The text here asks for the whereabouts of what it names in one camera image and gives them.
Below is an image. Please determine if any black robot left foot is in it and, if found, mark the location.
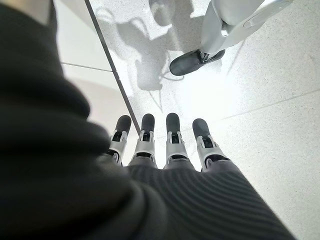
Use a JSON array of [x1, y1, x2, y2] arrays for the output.
[[169, 48, 227, 77]]

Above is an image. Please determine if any grey robot left leg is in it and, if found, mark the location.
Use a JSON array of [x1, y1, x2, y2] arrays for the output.
[[199, 0, 296, 55]]

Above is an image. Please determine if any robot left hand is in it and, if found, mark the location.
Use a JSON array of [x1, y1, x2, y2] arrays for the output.
[[0, 0, 299, 240]]

